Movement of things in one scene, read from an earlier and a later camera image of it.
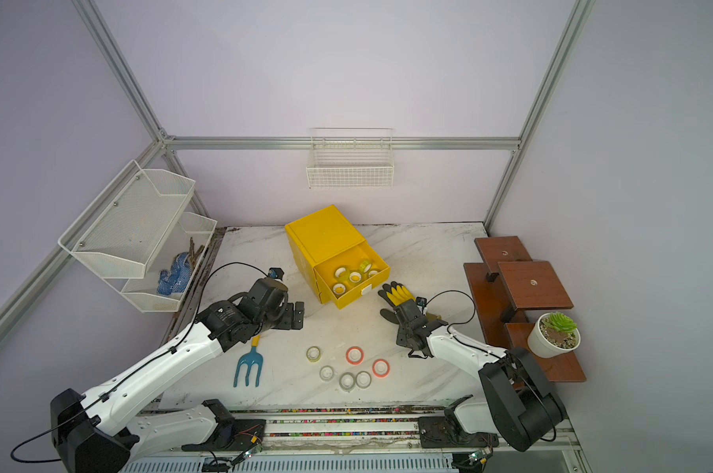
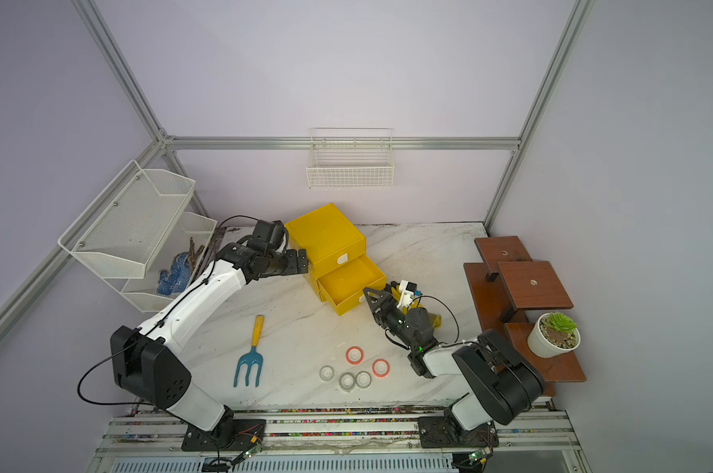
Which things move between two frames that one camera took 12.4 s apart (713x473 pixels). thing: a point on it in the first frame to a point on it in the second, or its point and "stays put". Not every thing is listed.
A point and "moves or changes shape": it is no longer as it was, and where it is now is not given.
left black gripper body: (283, 319) to (286, 263)
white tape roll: (347, 380) stays put
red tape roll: (355, 356) stays put
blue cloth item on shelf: (175, 281) stays put
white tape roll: (326, 372) stays put
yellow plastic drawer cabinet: (330, 256) moves or changes shape
